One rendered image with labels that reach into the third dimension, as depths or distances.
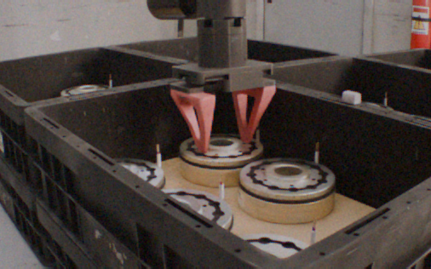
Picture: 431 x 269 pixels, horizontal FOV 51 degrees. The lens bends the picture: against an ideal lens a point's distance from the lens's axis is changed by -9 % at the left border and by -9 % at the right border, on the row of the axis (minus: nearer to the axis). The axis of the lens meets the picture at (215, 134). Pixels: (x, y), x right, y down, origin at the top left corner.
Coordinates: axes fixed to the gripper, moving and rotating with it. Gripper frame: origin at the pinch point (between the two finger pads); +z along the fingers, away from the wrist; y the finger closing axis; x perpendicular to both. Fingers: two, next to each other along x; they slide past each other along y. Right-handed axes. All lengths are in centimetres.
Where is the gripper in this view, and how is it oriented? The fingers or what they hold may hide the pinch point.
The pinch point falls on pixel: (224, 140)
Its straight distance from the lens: 58.6
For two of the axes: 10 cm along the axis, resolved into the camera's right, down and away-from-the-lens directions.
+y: -8.3, 1.8, -5.2
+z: 0.3, 9.6, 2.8
